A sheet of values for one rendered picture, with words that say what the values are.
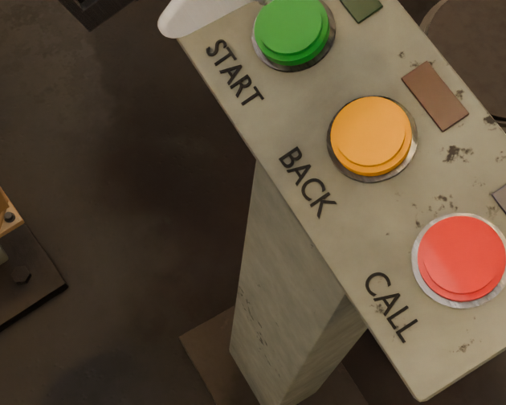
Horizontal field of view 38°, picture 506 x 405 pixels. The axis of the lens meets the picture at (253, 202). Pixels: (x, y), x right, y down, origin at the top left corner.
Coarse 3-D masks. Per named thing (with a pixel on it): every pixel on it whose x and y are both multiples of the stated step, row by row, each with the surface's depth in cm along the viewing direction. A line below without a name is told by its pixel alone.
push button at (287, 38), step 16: (288, 0) 40; (304, 0) 39; (272, 16) 40; (288, 16) 39; (304, 16) 39; (320, 16) 39; (256, 32) 40; (272, 32) 39; (288, 32) 39; (304, 32) 39; (320, 32) 39; (272, 48) 39; (288, 48) 39; (304, 48) 39; (320, 48) 39; (288, 64) 40
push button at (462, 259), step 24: (456, 216) 35; (432, 240) 35; (456, 240) 35; (480, 240) 34; (432, 264) 35; (456, 264) 34; (480, 264) 34; (504, 264) 34; (432, 288) 35; (456, 288) 34; (480, 288) 34
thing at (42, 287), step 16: (0, 240) 95; (16, 240) 95; (32, 240) 96; (16, 256) 94; (32, 256) 95; (0, 272) 94; (16, 272) 93; (32, 272) 94; (48, 272) 94; (0, 288) 93; (16, 288) 93; (32, 288) 93; (48, 288) 93; (64, 288) 95; (0, 304) 92; (16, 304) 92; (32, 304) 92; (0, 320) 91; (16, 320) 93
